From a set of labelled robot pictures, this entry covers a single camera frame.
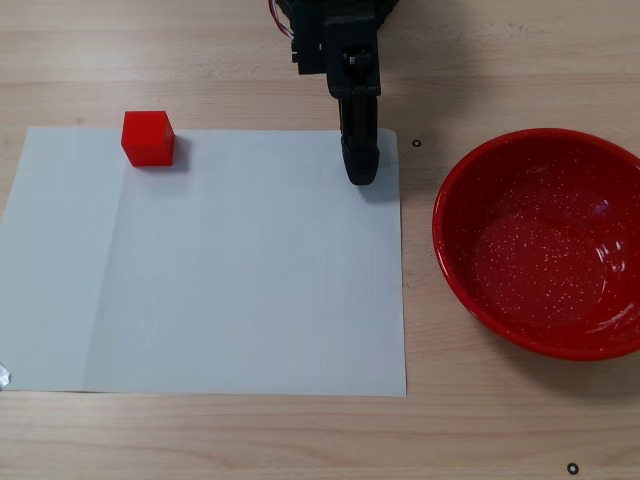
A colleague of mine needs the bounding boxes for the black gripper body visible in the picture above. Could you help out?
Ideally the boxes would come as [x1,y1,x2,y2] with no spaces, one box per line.
[289,0,384,99]

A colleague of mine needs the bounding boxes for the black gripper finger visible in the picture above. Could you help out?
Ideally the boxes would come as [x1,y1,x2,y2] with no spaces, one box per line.
[337,97,355,176]
[349,93,381,187]

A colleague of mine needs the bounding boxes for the red cube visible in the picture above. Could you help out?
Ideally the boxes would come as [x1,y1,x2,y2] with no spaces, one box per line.
[120,110,175,169]

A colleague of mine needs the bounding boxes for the red speckled enamel bowl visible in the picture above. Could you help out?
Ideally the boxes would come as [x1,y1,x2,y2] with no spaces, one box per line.
[431,127,640,362]

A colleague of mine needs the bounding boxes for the white paper sheet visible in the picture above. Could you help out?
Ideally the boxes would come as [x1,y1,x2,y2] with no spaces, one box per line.
[0,126,409,399]

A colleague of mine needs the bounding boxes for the red white gripper servo cable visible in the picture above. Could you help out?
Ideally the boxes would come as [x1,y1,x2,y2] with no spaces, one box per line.
[268,0,295,40]

